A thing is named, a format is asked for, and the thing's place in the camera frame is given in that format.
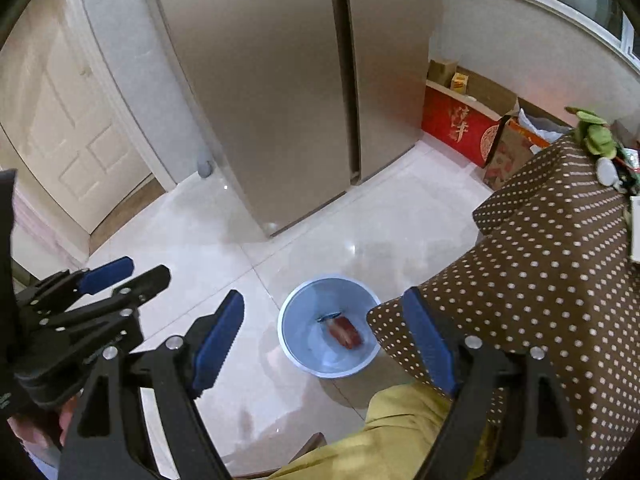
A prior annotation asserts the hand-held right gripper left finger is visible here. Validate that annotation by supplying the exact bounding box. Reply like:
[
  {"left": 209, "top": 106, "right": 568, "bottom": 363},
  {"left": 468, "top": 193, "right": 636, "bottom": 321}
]
[{"left": 59, "top": 289, "right": 247, "bottom": 480}]

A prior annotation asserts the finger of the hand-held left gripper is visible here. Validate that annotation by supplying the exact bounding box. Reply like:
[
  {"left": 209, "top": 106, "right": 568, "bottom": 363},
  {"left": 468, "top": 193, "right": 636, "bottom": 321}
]
[
  {"left": 39, "top": 265, "right": 173, "bottom": 357},
  {"left": 15, "top": 256, "right": 136, "bottom": 313}
]

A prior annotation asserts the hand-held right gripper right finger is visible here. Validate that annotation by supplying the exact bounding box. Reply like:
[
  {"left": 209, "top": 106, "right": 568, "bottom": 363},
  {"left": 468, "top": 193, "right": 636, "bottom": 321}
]
[{"left": 401, "top": 286, "right": 588, "bottom": 480}]

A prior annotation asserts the blue plastic basin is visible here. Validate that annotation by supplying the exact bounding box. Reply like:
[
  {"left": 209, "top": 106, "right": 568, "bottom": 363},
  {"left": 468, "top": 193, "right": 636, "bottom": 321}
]
[{"left": 277, "top": 275, "right": 382, "bottom": 380}]

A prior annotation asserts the person's left hand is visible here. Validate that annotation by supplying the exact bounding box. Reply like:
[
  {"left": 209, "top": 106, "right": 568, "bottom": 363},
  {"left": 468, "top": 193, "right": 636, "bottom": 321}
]
[{"left": 9, "top": 396, "right": 77, "bottom": 456}]

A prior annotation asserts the red snack wrapper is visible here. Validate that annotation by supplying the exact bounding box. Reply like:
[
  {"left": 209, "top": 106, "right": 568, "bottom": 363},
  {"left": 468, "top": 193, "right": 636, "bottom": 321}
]
[{"left": 327, "top": 315, "right": 364, "bottom": 350}]

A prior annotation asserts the person's yellow clothing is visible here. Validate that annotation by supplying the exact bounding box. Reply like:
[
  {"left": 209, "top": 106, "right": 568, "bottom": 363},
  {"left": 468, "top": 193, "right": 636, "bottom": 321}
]
[{"left": 270, "top": 384, "right": 501, "bottom": 480}]

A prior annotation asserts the brown polka dot tablecloth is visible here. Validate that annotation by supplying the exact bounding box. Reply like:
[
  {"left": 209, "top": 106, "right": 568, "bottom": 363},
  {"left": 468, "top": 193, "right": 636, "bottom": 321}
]
[{"left": 366, "top": 132, "right": 640, "bottom": 480}]

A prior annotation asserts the white panel door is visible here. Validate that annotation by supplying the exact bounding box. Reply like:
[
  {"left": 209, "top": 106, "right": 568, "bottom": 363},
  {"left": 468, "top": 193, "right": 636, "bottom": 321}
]
[{"left": 0, "top": 0, "right": 153, "bottom": 236}]

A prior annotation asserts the red gift box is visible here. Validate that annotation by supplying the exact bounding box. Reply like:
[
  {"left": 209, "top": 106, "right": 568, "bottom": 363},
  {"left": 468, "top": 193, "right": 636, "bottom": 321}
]
[{"left": 421, "top": 85, "right": 501, "bottom": 169}]

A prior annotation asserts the stainless steel refrigerator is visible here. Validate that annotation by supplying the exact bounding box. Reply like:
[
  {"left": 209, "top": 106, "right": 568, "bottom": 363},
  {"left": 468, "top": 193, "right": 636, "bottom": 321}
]
[{"left": 135, "top": 0, "right": 446, "bottom": 239}]

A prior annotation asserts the crumpled white plastic bag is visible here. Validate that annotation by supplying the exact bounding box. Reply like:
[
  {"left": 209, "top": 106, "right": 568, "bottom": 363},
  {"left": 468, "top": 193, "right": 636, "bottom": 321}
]
[{"left": 517, "top": 107, "right": 567, "bottom": 142}]

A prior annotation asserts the white round object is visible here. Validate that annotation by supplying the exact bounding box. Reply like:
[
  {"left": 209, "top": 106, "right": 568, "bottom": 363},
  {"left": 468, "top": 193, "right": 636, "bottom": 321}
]
[{"left": 596, "top": 157, "right": 621, "bottom": 189}]

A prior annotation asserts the large flat cardboard box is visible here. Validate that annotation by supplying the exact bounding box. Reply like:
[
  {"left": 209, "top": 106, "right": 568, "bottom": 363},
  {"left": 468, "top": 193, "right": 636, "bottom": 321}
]
[{"left": 457, "top": 67, "right": 521, "bottom": 117}]

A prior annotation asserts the green plush toy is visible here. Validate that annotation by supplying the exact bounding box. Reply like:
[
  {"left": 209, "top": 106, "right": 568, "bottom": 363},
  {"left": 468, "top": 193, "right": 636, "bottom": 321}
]
[{"left": 565, "top": 106, "right": 619, "bottom": 157}]

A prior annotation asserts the small cardboard box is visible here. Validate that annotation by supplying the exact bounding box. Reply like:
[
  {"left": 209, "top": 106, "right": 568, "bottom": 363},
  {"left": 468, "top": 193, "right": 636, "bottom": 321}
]
[{"left": 427, "top": 59, "right": 460, "bottom": 87}]

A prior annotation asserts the white door frame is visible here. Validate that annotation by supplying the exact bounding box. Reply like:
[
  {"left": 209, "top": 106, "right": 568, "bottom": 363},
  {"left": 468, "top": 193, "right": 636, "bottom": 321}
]
[{"left": 60, "top": 0, "right": 211, "bottom": 192}]

